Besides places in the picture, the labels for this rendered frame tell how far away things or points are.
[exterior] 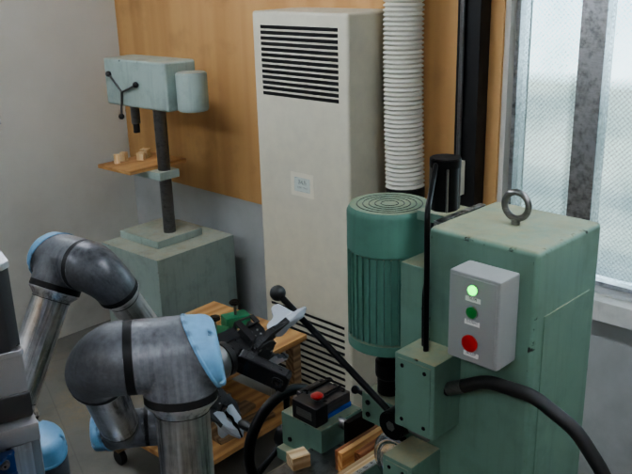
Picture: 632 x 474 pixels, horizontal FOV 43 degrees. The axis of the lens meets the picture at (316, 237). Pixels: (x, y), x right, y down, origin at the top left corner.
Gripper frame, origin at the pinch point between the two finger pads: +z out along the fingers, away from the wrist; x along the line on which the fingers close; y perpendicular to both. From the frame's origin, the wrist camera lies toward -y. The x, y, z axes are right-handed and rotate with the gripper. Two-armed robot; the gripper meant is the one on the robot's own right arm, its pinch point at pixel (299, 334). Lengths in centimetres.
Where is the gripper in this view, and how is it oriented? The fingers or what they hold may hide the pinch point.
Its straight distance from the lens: 175.6
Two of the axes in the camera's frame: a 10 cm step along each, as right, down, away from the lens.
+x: -2.8, 7.6, 5.9
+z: 7.0, -2.5, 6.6
